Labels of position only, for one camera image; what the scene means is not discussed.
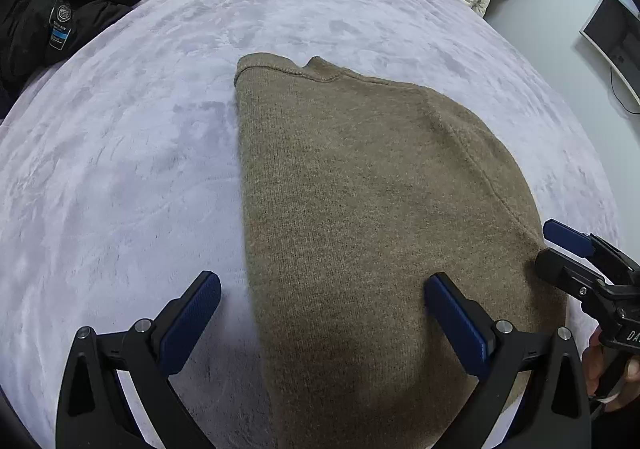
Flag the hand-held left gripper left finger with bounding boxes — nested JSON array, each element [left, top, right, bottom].
[[55, 270, 223, 449]]

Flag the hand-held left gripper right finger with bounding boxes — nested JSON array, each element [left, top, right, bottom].
[[424, 272, 593, 449]]

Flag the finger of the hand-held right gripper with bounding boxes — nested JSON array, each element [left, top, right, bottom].
[[542, 219, 640, 277], [534, 249, 618, 317]]

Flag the brown knit sweater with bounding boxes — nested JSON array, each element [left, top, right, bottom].
[[234, 53, 568, 449]]

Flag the person's right hand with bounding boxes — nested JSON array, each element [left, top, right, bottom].
[[582, 326, 640, 413]]

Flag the lavender fleece bed blanket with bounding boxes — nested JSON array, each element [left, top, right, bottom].
[[0, 0, 623, 449]]

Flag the curved monitor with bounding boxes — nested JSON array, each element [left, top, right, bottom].
[[580, 0, 640, 107]]

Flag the black jacket with badge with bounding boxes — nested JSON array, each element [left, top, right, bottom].
[[0, 0, 151, 120]]

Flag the black monitor cable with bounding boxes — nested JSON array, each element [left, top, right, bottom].
[[610, 66, 640, 116]]

